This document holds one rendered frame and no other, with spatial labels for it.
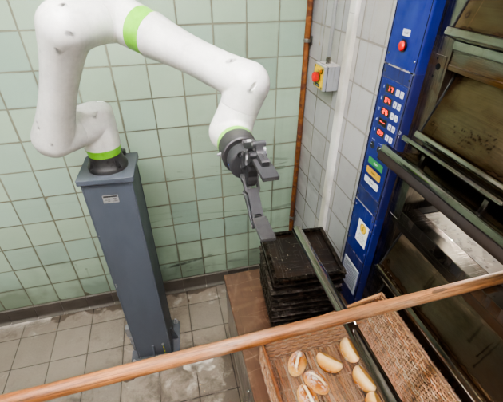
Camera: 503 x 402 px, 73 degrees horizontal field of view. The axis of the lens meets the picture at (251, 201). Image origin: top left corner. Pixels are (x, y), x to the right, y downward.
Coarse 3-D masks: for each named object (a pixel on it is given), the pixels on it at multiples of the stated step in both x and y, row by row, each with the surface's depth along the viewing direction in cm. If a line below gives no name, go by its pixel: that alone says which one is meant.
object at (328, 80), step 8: (320, 64) 140; (336, 64) 140; (328, 72) 138; (336, 72) 139; (320, 80) 141; (328, 80) 140; (336, 80) 140; (320, 88) 142; (328, 88) 142; (336, 88) 142
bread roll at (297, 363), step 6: (294, 354) 129; (300, 354) 129; (294, 360) 127; (300, 360) 127; (306, 360) 130; (288, 366) 128; (294, 366) 126; (300, 366) 126; (294, 372) 125; (300, 372) 126
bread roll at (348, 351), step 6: (342, 342) 133; (348, 342) 132; (342, 348) 132; (348, 348) 130; (354, 348) 133; (342, 354) 132; (348, 354) 129; (354, 354) 128; (348, 360) 129; (354, 360) 128
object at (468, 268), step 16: (416, 224) 107; (432, 224) 107; (432, 240) 101; (448, 240) 101; (448, 256) 96; (464, 256) 96; (464, 272) 91; (480, 272) 91; (496, 288) 86; (496, 304) 83
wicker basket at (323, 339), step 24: (312, 336) 131; (336, 336) 135; (408, 336) 113; (264, 360) 122; (288, 360) 132; (312, 360) 133; (360, 360) 133; (384, 360) 123; (288, 384) 125; (336, 384) 125; (408, 384) 112; (432, 384) 104
